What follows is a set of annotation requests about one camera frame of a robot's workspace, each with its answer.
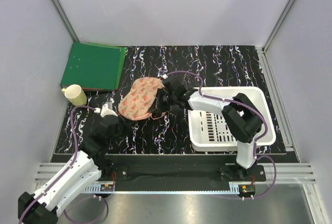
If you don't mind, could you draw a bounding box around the green folder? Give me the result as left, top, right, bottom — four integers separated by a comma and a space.
60, 42, 127, 91

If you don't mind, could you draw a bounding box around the cream yellow mug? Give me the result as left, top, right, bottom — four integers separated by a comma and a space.
61, 85, 87, 106

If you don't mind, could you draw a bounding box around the black marble pattern mat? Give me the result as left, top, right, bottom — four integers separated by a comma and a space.
53, 45, 287, 155

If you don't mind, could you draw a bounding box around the white plastic basket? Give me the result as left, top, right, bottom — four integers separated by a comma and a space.
188, 87, 276, 152

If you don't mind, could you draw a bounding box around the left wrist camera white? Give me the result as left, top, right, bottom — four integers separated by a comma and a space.
94, 102, 118, 118

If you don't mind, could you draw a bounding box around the tulip print mesh laundry bag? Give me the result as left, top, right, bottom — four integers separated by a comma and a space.
118, 77, 164, 121

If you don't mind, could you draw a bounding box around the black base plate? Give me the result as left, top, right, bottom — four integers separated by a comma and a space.
49, 153, 268, 192

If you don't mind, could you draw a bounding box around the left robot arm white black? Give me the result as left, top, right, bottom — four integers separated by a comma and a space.
18, 115, 130, 223

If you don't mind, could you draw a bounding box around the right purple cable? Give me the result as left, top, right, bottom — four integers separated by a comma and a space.
163, 71, 277, 199

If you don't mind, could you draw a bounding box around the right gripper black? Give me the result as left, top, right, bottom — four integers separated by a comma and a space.
149, 88, 177, 113

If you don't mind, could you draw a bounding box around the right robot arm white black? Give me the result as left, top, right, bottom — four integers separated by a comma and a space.
148, 78, 268, 181

